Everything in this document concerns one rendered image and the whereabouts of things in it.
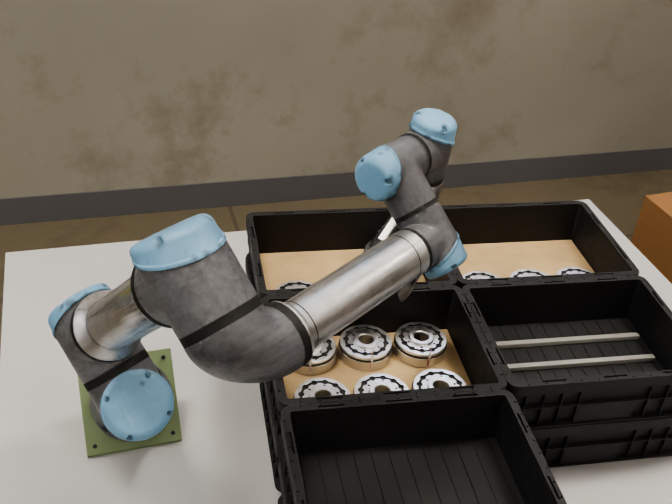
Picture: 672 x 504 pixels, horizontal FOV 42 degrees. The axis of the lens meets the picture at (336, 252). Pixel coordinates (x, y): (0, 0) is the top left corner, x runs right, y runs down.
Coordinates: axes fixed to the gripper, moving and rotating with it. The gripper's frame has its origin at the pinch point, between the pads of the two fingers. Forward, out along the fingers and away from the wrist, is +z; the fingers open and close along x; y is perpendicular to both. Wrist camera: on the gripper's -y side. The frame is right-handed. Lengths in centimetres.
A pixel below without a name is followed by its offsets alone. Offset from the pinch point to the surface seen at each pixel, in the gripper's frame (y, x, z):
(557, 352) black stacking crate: 25.2, -28.3, 14.5
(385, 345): 1.7, -1.7, 14.2
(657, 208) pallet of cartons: 173, -18, 58
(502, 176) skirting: 224, 56, 104
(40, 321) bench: -23, 68, 38
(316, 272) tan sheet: 15.9, 24.3, 20.0
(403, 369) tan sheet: 0.9, -6.9, 16.5
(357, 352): -3.4, 1.3, 14.5
